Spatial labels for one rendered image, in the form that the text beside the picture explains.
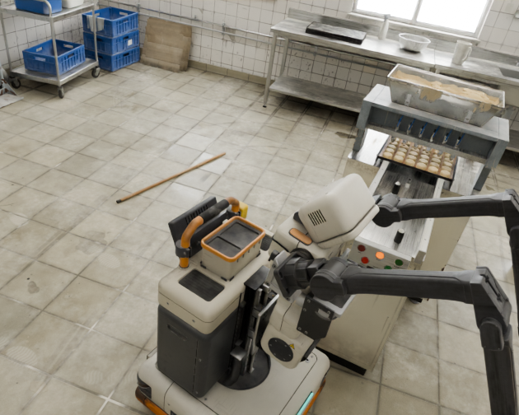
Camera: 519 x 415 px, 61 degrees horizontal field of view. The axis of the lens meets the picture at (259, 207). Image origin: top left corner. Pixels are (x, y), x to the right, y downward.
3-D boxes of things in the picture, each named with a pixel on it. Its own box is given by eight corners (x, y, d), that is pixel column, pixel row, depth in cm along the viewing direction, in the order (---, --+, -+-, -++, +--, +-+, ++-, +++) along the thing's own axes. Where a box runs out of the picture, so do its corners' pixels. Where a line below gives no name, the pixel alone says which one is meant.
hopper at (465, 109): (390, 88, 251) (397, 63, 243) (493, 116, 235) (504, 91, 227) (379, 102, 229) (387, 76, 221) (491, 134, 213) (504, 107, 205)
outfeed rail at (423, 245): (455, 113, 334) (458, 104, 330) (459, 114, 333) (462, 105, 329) (413, 263, 179) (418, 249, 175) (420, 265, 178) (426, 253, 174)
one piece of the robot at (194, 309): (151, 384, 192) (151, 236, 144) (226, 311, 231) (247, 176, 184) (211, 432, 179) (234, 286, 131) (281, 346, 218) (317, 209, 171)
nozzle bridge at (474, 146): (361, 137, 274) (376, 83, 255) (482, 174, 254) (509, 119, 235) (346, 156, 249) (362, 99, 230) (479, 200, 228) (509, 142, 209)
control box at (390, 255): (348, 259, 197) (356, 235, 189) (401, 281, 190) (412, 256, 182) (346, 263, 194) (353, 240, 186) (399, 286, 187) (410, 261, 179)
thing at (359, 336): (343, 277, 292) (382, 158, 241) (394, 298, 282) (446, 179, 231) (306, 353, 237) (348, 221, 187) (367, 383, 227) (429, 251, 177)
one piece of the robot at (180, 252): (175, 282, 165) (156, 228, 158) (231, 239, 191) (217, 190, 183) (196, 286, 159) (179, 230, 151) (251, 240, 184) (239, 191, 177)
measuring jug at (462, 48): (459, 67, 437) (467, 45, 426) (445, 60, 452) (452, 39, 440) (469, 67, 443) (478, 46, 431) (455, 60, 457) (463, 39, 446)
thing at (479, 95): (395, 78, 246) (399, 67, 243) (496, 105, 231) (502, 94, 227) (385, 90, 226) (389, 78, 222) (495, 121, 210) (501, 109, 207)
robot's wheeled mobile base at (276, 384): (131, 400, 199) (130, 366, 185) (218, 316, 245) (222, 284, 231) (254, 501, 173) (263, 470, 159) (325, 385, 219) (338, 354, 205)
